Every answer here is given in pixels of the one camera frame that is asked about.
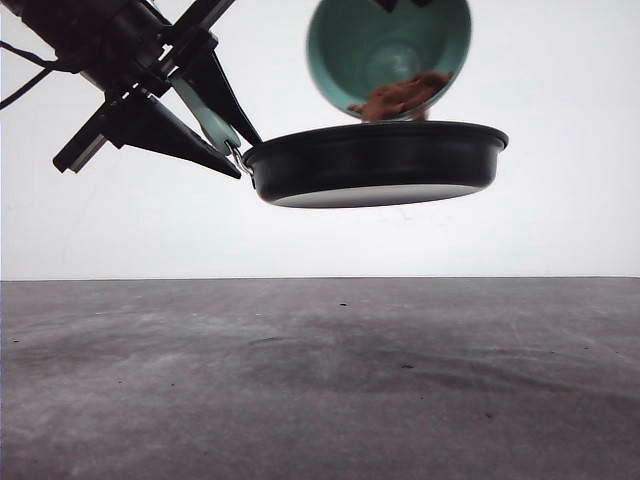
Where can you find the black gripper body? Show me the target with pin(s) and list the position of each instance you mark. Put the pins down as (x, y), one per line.
(124, 47)

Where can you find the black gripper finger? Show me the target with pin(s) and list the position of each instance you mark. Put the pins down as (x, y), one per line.
(422, 3)
(387, 5)
(201, 83)
(144, 122)

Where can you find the teal ribbed bowl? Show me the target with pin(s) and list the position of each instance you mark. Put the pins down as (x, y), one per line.
(352, 47)

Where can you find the brown beef cubes pile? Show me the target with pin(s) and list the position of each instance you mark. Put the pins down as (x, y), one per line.
(406, 98)

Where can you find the black pan with green handle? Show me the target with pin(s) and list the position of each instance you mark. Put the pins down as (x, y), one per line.
(364, 165)

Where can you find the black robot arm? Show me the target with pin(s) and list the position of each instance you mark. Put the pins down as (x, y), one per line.
(131, 52)

